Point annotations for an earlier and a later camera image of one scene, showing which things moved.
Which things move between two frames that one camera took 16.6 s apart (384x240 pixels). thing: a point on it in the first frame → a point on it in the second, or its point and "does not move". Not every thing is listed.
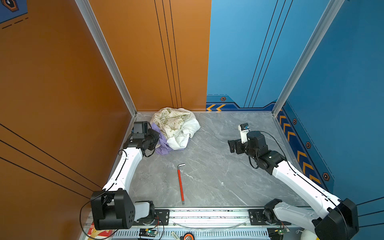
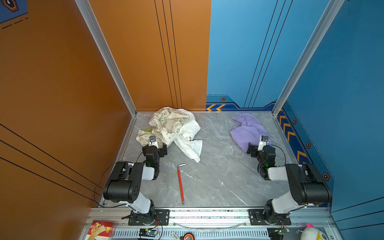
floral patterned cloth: x=170 y=120 does not move
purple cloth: x=164 y=148 → x=248 y=129
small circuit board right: x=281 y=231 does not move
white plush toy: x=308 y=235 does not move
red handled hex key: x=180 y=182 does not move
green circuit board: x=148 y=232 does not move
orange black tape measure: x=188 y=236 does not move
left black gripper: x=148 y=130 → x=162 y=151
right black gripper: x=238 y=143 → x=254 y=150
